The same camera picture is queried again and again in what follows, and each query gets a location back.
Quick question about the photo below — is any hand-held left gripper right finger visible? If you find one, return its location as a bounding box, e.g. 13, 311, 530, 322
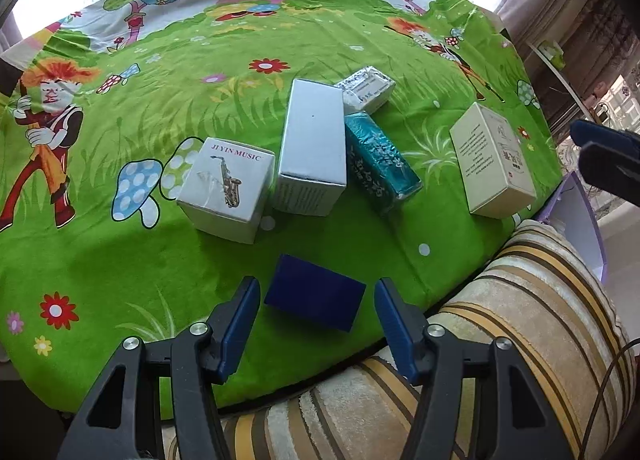
374, 277, 576, 460

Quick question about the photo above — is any small shiny white box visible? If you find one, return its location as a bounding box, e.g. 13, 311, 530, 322
334, 66, 397, 115

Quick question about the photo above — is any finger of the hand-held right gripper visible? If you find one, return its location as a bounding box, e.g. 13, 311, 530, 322
570, 119, 640, 208

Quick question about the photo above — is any teal patterned box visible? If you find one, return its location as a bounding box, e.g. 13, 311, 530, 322
344, 111, 422, 215

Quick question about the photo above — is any striped beige sofa cushion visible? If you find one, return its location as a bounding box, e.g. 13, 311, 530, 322
165, 219, 636, 460

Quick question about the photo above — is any tall grey cardboard box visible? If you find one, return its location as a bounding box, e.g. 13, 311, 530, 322
272, 78, 348, 217

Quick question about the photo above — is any cream box with printed text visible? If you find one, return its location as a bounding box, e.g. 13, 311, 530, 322
449, 101, 538, 219

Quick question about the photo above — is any pale purple box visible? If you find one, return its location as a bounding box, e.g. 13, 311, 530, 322
532, 170, 608, 286

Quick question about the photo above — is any dark blue box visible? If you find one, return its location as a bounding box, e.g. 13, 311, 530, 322
263, 254, 367, 333

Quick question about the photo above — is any green cartoon printed tablecloth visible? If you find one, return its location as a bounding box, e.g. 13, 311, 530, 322
0, 0, 563, 413

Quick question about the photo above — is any white box with saxophone print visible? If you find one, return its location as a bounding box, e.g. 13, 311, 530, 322
176, 136, 276, 244

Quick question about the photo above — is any white shelf board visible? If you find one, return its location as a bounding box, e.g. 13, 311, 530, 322
525, 37, 603, 128

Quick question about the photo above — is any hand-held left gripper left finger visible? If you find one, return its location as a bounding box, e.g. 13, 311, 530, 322
56, 276, 262, 460

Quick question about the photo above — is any small green item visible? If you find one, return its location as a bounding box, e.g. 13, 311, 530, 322
537, 40, 567, 68

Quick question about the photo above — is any black cable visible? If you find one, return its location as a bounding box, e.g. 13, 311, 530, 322
575, 340, 640, 460

